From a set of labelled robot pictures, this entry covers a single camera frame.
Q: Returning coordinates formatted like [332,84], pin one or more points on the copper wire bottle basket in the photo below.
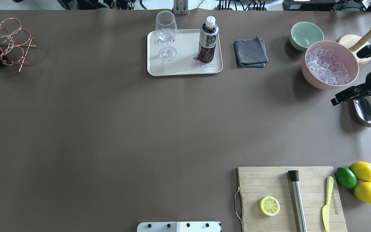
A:
[16,43]

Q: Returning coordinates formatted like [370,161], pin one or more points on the wooden cup rack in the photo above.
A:
[355,43]

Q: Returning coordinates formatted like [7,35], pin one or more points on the pink bowl with ice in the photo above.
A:
[329,65]

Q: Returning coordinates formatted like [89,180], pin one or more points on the green bowl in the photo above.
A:
[304,34]

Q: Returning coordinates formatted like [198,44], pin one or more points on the yellow lemon upper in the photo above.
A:
[361,170]

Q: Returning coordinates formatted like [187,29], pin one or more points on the yellow lemon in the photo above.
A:
[361,170]
[362,191]

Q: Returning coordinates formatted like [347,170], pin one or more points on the green lime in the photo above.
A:
[345,177]

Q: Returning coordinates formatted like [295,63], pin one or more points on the grey folded cloth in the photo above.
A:
[251,52]

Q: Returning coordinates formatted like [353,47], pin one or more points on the yellow plastic knife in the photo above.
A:
[325,210]

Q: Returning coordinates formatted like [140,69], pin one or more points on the yellow lemon lower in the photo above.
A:
[362,191]

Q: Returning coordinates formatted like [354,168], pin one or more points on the bamboo cutting board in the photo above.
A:
[258,182]

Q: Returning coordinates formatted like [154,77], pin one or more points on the half lemon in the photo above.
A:
[269,206]

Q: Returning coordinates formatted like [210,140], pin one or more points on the steel muddler black tip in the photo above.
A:
[295,183]

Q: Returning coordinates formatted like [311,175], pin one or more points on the cream rabbit tray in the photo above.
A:
[186,62]

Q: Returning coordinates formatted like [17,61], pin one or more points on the clear wine glass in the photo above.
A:
[166,30]

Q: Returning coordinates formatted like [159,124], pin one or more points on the aluminium frame post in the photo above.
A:
[180,7]

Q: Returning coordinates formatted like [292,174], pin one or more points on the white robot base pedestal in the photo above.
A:
[181,226]

